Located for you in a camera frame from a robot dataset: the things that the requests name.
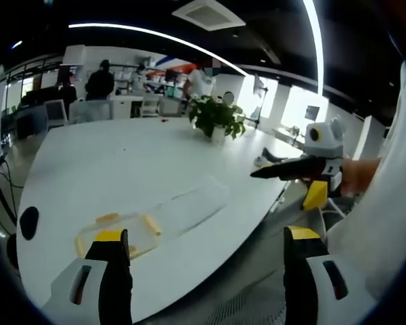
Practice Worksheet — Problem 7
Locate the white and dark device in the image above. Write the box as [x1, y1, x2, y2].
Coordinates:
[254, 146, 288, 167]

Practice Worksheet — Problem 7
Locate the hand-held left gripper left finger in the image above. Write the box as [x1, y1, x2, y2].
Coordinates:
[41, 229, 133, 325]

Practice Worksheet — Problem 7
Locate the white chair frame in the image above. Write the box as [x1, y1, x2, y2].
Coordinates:
[316, 198, 346, 232]

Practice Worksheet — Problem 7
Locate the person's right hand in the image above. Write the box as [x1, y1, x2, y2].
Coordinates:
[340, 157, 382, 198]

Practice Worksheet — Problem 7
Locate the black tripod stand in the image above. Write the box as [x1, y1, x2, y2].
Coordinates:
[246, 74, 270, 130]

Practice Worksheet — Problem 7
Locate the long ceiling light strip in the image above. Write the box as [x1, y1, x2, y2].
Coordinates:
[301, 0, 326, 100]
[68, 22, 248, 77]

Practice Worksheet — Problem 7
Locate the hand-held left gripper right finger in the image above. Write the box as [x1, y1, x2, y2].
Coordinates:
[283, 225, 386, 325]

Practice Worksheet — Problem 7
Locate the black oval table grommet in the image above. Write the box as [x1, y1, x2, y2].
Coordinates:
[18, 206, 40, 242]

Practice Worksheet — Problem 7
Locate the green potted plant white pot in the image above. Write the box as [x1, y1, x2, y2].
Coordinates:
[188, 95, 248, 145]

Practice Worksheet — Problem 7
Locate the ceiling air conditioner vent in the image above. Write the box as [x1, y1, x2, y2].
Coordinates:
[171, 0, 247, 32]

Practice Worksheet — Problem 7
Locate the white office chair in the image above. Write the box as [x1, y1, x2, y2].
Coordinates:
[43, 99, 70, 129]
[68, 99, 115, 125]

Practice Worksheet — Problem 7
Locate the black floor cable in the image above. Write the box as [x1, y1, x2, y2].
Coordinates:
[0, 154, 23, 234]

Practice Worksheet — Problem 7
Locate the clear container with yellow clips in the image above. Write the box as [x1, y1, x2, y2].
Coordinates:
[73, 211, 162, 261]

